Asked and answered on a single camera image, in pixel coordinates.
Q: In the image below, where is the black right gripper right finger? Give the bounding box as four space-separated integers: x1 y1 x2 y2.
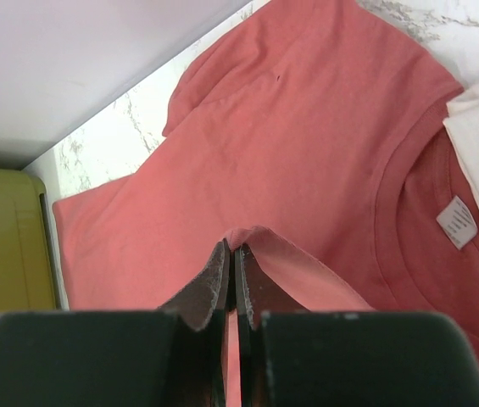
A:
234 243 306 406

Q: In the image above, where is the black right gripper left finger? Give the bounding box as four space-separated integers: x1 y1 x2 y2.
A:
160 240 229 406

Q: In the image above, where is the pink t-shirt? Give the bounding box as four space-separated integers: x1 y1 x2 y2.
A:
51 0 479 407

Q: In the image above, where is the olive green plastic bin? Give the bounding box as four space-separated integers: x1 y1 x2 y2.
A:
0 169 59 313

